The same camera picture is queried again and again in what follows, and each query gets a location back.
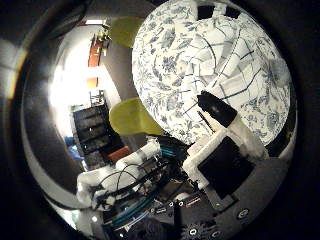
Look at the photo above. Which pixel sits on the white checked cloth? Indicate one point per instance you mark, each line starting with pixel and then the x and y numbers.
pixel 230 66

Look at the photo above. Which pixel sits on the orange box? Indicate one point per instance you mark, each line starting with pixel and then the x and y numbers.
pixel 119 154

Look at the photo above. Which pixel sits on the green chair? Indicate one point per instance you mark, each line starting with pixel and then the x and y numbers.
pixel 126 31
pixel 130 118

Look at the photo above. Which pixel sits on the blue floral patterned plate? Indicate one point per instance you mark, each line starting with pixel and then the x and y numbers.
pixel 156 66

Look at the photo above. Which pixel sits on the black shelf unit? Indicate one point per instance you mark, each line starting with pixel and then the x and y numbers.
pixel 91 130

